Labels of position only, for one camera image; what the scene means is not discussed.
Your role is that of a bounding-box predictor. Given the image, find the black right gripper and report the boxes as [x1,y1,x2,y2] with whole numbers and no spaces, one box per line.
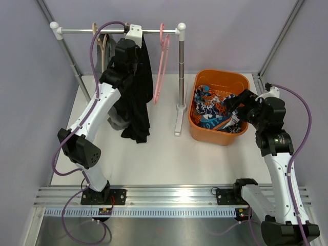
[223,89,267,131]

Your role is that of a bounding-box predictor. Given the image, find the pink plastic hanger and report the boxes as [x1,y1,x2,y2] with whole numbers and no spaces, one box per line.
[153,23,170,104]

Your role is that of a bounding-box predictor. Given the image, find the black shorts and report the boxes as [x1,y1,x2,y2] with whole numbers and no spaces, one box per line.
[114,38,153,144]

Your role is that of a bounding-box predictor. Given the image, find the blue orange patterned shorts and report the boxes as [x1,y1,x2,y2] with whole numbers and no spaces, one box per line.
[191,85,242,134]

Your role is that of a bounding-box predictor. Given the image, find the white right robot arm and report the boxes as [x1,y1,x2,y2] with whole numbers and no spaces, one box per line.
[225,86,320,245]

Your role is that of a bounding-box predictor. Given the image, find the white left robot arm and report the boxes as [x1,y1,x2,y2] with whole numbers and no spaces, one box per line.
[57,38,142,204]

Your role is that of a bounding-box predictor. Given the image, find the grey shorts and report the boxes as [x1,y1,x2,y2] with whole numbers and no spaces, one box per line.
[95,34,130,130]

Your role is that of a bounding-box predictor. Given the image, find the beige hanger under grey shorts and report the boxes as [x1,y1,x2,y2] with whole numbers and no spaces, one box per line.
[96,34,108,72]

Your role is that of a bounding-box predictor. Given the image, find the orange plastic basket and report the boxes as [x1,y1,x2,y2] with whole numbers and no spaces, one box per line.
[188,69,250,146]

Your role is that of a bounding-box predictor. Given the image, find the metal clothes rack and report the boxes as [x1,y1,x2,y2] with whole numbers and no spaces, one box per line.
[49,22,187,136]

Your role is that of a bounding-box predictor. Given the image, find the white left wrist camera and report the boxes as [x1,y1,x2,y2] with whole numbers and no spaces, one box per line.
[125,24,143,48]

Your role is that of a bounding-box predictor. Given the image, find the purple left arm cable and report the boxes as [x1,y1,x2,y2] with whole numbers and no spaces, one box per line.
[51,20,130,243]

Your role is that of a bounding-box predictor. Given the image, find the aluminium mounting rail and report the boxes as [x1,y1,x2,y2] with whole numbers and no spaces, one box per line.
[33,186,312,208]

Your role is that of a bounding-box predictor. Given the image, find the white slotted cable duct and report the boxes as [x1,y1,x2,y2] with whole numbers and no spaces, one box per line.
[45,207,237,218]

